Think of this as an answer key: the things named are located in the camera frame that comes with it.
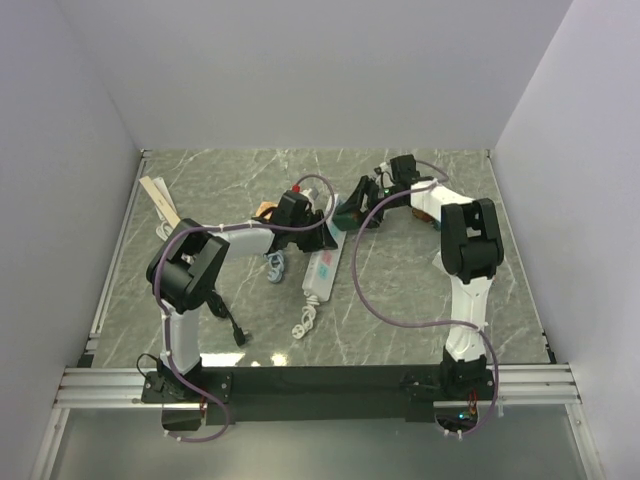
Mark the aluminium frame rail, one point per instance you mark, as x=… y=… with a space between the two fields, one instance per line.
x=87 y=387

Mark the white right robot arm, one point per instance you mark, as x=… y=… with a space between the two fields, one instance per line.
x=471 y=250

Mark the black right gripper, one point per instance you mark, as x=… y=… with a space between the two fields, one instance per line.
x=366 y=186

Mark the red-brown cube adapter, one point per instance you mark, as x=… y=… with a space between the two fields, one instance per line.
x=422 y=216

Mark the long white power strip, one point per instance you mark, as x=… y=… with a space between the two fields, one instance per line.
x=323 y=266

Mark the beige power strip red sockets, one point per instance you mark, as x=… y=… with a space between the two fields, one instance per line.
x=160 y=202

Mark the small white power strip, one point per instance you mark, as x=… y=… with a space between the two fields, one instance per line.
x=163 y=230

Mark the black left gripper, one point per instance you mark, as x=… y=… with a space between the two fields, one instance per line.
x=320 y=239

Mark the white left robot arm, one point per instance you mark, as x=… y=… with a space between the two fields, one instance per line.
x=184 y=272

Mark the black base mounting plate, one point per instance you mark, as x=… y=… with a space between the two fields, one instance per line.
x=253 y=394

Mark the green cube adapter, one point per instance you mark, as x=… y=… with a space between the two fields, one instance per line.
x=350 y=221

